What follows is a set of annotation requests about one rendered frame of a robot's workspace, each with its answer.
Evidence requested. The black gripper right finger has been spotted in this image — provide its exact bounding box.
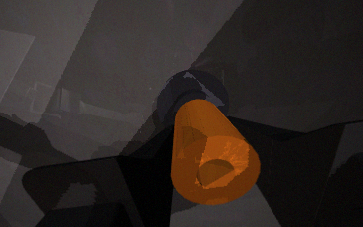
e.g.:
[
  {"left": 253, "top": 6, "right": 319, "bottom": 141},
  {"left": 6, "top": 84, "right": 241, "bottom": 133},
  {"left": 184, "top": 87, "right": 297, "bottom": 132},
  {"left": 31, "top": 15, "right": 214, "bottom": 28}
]
[{"left": 226, "top": 116, "right": 363, "bottom": 227}]

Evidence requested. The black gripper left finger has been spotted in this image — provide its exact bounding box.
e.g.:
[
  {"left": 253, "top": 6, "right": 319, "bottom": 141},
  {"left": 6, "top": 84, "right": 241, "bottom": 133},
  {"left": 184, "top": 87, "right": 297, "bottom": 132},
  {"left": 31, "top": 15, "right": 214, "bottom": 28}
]
[{"left": 22, "top": 124, "right": 174, "bottom": 227}]

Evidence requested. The orange knob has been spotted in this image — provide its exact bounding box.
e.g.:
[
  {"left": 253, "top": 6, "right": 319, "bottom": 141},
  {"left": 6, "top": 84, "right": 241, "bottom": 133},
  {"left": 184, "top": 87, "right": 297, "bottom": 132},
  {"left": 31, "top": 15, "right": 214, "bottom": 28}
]
[{"left": 171, "top": 99, "right": 261, "bottom": 206}]

